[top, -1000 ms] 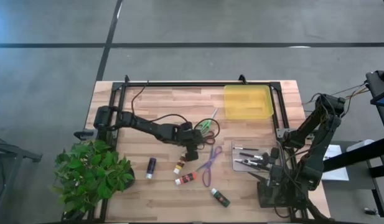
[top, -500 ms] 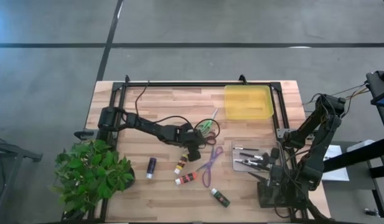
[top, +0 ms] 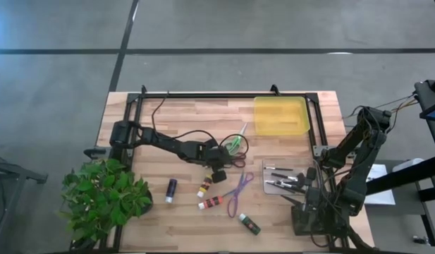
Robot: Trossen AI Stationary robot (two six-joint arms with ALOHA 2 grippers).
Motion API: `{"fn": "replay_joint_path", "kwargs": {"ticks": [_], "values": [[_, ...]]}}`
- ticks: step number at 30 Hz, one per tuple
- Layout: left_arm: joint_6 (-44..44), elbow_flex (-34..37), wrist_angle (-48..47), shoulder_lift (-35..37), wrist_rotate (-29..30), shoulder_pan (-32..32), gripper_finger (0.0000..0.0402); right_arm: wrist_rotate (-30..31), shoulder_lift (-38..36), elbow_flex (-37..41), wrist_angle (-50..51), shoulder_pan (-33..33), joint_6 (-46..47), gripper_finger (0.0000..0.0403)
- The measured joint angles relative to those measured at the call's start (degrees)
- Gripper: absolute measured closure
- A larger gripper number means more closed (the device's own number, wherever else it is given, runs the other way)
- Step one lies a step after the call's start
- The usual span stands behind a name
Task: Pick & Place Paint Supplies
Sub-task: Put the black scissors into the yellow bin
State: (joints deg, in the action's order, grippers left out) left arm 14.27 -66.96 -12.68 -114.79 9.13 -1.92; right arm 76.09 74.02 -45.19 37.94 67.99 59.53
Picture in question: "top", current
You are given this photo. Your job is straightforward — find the black left camera cable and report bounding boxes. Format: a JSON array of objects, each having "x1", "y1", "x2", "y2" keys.
[{"x1": 151, "y1": 92, "x2": 250, "y2": 169}]

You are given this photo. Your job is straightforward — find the black monitor desk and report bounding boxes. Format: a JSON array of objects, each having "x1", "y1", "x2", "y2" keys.
[{"x1": 413, "y1": 76, "x2": 435, "y2": 158}]

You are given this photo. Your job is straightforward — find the black table stand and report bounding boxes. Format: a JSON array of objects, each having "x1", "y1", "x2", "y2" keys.
[
  {"x1": 0, "y1": 151, "x2": 49, "y2": 254},
  {"x1": 363, "y1": 155, "x2": 435, "y2": 248}
]

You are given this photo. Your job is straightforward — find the green paint bottle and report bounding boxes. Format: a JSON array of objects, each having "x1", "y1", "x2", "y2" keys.
[{"x1": 238, "y1": 212, "x2": 262, "y2": 236}]

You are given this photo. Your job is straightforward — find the clear plastic bin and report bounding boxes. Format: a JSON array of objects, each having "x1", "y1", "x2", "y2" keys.
[{"x1": 262, "y1": 157, "x2": 326, "y2": 197}]

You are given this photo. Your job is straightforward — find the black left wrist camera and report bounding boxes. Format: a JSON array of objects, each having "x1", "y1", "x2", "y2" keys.
[{"x1": 211, "y1": 169, "x2": 228, "y2": 184}]

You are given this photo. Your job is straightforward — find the white container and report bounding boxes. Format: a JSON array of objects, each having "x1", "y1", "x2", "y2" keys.
[{"x1": 392, "y1": 157, "x2": 425, "y2": 174}]

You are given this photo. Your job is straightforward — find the red and black scissors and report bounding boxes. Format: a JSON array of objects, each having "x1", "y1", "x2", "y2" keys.
[{"x1": 231, "y1": 152, "x2": 247, "y2": 169}]

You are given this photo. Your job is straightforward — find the yellow and black wire bundle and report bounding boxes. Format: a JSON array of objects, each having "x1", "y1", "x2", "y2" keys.
[{"x1": 342, "y1": 92, "x2": 421, "y2": 123}]

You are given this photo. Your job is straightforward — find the red white glue stick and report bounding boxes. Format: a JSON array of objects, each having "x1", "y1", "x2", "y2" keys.
[{"x1": 197, "y1": 195, "x2": 224, "y2": 211}]

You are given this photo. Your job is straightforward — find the grey metal mounting plate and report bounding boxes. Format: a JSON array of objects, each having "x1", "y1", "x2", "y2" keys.
[{"x1": 312, "y1": 145, "x2": 336, "y2": 159}]

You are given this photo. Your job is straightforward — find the blue paint bottle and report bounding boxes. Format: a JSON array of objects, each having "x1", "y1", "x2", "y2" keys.
[{"x1": 164, "y1": 178, "x2": 178, "y2": 205}]

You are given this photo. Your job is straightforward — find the yellow striped paint bottle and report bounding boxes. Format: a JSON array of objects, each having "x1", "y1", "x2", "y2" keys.
[{"x1": 196, "y1": 174, "x2": 214, "y2": 199}]

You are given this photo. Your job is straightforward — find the green potted plant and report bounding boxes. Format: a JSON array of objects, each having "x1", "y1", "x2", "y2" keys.
[{"x1": 56, "y1": 157, "x2": 154, "y2": 252}]

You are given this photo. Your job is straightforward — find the green scissors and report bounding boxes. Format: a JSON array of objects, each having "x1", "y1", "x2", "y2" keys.
[{"x1": 225, "y1": 122, "x2": 249, "y2": 157}]

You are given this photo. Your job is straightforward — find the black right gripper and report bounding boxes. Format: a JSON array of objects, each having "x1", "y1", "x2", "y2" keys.
[{"x1": 281, "y1": 179, "x2": 322, "y2": 219}]

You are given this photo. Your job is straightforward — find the purple scissors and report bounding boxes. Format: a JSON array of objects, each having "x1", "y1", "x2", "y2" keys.
[{"x1": 226, "y1": 171, "x2": 255, "y2": 219}]

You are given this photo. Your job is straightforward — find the yellow plastic bin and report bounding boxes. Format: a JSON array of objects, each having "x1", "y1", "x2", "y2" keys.
[{"x1": 252, "y1": 95, "x2": 311, "y2": 136}]

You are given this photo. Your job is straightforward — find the white paper sheet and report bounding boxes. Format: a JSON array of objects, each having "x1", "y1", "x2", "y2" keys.
[{"x1": 362, "y1": 163, "x2": 397, "y2": 206}]

